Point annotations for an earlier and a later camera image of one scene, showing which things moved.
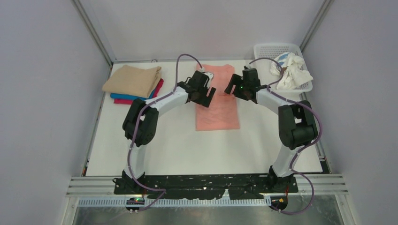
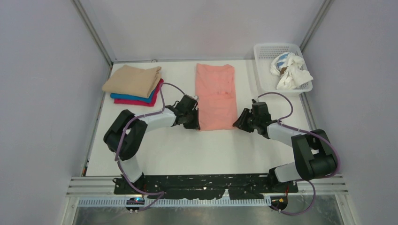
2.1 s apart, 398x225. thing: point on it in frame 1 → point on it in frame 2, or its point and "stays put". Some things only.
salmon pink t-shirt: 222,114 stays put
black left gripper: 204,94 → 192,116
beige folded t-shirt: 134,81 stays put
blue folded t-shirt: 115,95 stays put
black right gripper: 235,84 → 247,118
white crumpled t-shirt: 290,67 stays put
